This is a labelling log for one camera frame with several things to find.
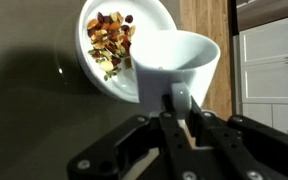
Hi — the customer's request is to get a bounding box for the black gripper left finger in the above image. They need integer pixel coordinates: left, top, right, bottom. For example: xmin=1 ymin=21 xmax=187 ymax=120
xmin=66 ymin=94 xmax=198 ymax=180

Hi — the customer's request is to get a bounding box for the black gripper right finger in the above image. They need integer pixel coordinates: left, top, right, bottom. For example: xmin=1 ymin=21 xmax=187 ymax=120
xmin=190 ymin=100 xmax=288 ymax=180

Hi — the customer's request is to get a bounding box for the white ceramic mug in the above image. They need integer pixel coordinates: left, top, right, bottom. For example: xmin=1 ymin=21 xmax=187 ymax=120
xmin=130 ymin=30 xmax=221 ymax=119

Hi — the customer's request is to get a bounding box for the white cereal bowl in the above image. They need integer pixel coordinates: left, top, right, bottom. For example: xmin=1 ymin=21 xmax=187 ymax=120
xmin=76 ymin=0 xmax=176 ymax=103

